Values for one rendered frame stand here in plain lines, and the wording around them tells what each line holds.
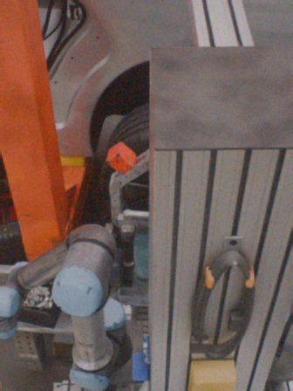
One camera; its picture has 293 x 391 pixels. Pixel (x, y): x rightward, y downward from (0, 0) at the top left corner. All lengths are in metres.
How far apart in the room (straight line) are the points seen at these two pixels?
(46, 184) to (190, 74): 1.26
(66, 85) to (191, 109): 1.66
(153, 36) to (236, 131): 1.47
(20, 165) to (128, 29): 0.66
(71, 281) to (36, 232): 0.99
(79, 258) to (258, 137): 0.68
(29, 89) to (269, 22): 0.92
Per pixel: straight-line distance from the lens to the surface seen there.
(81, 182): 2.62
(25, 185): 2.08
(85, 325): 1.46
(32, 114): 1.85
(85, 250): 1.34
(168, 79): 0.85
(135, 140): 2.14
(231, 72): 0.88
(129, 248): 2.11
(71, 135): 2.57
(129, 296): 2.82
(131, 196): 2.45
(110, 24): 2.21
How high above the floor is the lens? 2.51
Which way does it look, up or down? 46 degrees down
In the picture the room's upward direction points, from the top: straight up
